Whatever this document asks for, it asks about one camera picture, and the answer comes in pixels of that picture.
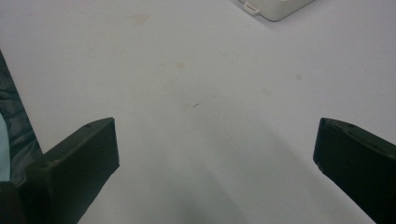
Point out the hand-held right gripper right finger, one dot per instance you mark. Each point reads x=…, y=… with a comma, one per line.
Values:
x=358, y=161

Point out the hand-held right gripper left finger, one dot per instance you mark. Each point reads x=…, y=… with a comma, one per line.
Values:
x=74, y=165

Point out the dark cloth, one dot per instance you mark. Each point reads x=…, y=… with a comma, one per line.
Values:
x=15, y=130

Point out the white plastic container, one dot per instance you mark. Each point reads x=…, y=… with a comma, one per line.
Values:
x=275, y=7

